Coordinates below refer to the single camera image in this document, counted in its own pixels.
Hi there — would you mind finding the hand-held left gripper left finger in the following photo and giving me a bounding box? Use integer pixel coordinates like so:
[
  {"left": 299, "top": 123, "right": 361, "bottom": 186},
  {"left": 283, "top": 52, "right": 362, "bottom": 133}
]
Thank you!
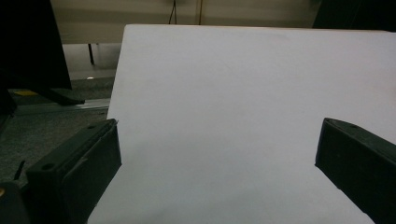
[{"left": 25, "top": 118, "right": 122, "bottom": 224}]

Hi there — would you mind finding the black monitor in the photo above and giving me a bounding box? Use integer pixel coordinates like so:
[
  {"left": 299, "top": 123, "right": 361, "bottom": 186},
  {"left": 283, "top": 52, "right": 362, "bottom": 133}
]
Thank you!
[{"left": 0, "top": 0, "right": 73, "bottom": 91}]

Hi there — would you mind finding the aluminium floor rail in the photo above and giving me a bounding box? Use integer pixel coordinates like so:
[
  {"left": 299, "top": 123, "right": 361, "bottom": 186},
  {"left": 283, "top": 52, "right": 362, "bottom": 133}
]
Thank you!
[{"left": 13, "top": 98, "right": 111, "bottom": 117}]

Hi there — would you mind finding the black monitor stand foot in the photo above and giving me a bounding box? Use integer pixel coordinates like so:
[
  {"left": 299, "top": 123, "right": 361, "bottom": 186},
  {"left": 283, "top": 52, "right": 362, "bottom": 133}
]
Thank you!
[{"left": 35, "top": 88, "right": 86, "bottom": 106}]

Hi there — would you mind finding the black cable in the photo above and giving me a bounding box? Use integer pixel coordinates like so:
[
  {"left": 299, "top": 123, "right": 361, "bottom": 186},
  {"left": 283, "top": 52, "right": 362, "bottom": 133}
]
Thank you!
[{"left": 168, "top": 0, "right": 178, "bottom": 25}]

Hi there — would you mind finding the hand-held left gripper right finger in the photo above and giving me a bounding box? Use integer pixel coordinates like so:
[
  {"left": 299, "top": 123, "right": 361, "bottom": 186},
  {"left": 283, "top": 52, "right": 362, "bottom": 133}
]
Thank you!
[{"left": 315, "top": 117, "right": 396, "bottom": 224}]

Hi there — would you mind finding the black stand leg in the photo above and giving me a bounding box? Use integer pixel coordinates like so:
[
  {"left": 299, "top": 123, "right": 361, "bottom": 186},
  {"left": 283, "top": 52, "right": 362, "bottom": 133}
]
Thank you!
[{"left": 87, "top": 43, "right": 95, "bottom": 66}]

